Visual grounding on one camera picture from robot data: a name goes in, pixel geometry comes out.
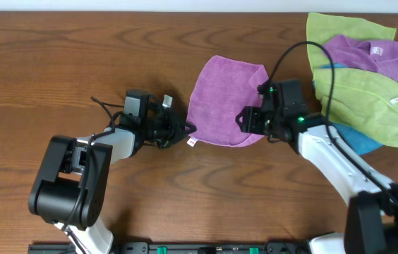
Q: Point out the purple cloth with label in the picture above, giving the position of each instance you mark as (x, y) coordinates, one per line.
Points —
(378, 56)

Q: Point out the green cloth with label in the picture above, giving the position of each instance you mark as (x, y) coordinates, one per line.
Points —
(366, 101)

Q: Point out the large green cloth top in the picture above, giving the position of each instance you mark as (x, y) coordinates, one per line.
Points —
(321, 28)

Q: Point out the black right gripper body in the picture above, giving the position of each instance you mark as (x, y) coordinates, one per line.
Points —
(270, 119)

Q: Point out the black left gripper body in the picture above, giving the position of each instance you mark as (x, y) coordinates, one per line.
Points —
(161, 130)

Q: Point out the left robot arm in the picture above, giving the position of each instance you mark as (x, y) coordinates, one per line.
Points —
(71, 182)

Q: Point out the blue cloth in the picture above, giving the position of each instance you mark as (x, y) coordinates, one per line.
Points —
(358, 141)

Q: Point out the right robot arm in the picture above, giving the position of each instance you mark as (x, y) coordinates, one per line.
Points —
(371, 198)

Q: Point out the purple microfiber cloth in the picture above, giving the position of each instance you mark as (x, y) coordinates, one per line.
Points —
(223, 88)

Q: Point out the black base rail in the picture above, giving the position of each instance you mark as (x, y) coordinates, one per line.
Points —
(271, 247)

